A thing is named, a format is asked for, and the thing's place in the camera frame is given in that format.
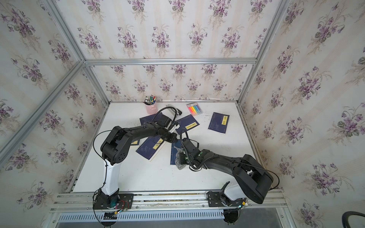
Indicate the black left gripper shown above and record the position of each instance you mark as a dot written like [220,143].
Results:
[172,137]

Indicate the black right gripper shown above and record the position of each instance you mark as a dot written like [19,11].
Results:
[181,156]

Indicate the grey patterned cloth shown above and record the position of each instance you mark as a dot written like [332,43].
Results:
[179,161]

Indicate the blue book yellow label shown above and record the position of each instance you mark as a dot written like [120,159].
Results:
[219,123]

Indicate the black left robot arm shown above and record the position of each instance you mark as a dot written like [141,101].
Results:
[116,147]

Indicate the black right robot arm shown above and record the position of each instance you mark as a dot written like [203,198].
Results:
[253,181]

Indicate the blue book under left arm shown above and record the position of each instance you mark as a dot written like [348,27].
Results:
[150,147]

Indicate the grey black stapler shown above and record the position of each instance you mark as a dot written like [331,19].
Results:
[179,112]

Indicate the pink pen cup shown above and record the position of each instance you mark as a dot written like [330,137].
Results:
[151,108]

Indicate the pens in cup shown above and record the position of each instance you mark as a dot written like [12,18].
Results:
[151,100]

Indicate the colourful highlighter pack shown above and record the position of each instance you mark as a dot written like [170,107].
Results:
[194,109]

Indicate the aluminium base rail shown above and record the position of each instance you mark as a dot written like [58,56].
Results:
[155,206]

